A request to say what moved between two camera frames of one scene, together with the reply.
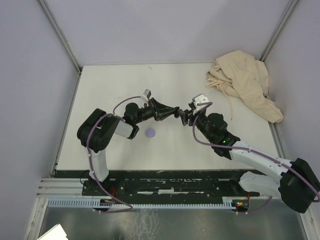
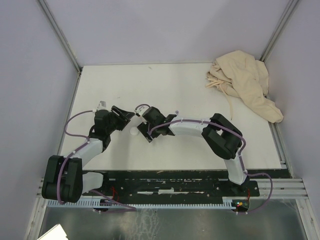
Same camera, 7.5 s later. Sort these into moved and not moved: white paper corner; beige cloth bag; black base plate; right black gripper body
Moved: right black gripper body
Not moved: beige cloth bag; white paper corner; black base plate
